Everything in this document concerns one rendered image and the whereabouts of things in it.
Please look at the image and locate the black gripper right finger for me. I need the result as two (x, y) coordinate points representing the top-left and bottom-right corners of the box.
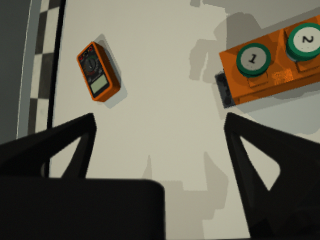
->
(224, 112), (320, 238)

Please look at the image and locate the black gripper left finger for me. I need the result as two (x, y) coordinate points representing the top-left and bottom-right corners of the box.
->
(0, 113), (97, 178)

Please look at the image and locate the orange digital multimeter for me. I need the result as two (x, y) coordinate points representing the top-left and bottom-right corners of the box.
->
(77, 42), (121, 102)

